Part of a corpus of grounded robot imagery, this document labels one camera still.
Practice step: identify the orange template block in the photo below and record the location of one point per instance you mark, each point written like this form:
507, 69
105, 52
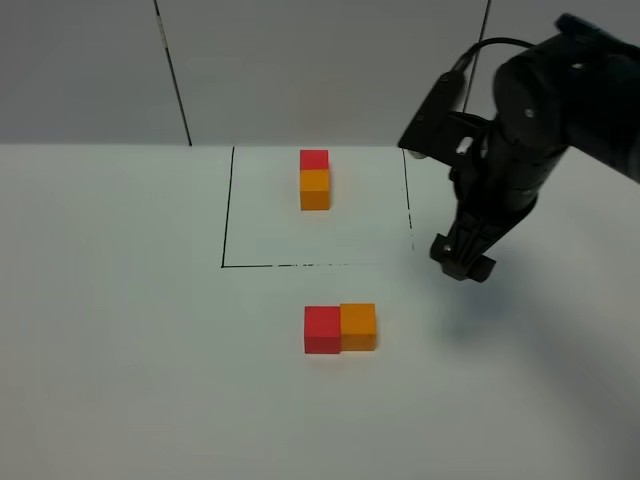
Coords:
315, 190

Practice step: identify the red template block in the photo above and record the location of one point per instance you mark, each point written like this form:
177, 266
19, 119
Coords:
314, 159

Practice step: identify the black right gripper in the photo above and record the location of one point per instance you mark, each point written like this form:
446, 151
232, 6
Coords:
496, 192

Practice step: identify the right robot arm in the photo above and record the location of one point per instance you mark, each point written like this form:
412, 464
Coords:
577, 89

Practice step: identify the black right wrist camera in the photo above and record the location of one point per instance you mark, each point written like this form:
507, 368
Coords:
438, 131

